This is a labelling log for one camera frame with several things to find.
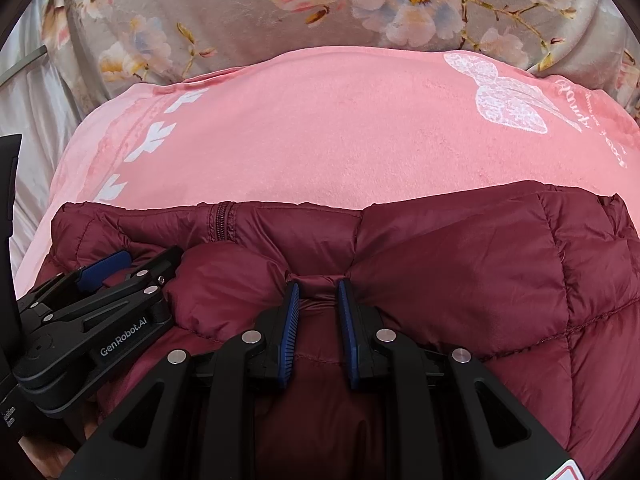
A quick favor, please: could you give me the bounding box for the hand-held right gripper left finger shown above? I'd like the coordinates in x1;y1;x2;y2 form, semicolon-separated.
60;280;302;480

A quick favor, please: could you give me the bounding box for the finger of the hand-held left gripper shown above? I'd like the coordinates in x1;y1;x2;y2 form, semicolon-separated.
102;245;184;295
74;251;134;295

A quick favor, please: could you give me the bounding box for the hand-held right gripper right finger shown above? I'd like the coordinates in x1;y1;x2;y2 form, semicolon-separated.
336;279;573;480

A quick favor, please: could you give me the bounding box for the maroon puffer jacket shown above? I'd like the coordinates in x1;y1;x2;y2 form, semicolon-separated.
35;180;640;480

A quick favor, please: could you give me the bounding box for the person's left hand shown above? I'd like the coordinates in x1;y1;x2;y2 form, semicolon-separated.
20;396;101;471

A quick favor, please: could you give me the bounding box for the white satin cloth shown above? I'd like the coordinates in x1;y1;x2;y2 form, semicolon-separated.
0;0;85;273

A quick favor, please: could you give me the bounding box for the pink printed blanket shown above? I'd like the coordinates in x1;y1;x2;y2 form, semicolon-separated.
14;47;640;311

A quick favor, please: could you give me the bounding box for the grey metal bar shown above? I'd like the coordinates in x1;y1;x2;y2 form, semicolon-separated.
0;45;48;85

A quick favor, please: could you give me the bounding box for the grey floral quilt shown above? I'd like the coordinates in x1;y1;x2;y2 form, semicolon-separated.
40;0;640;128

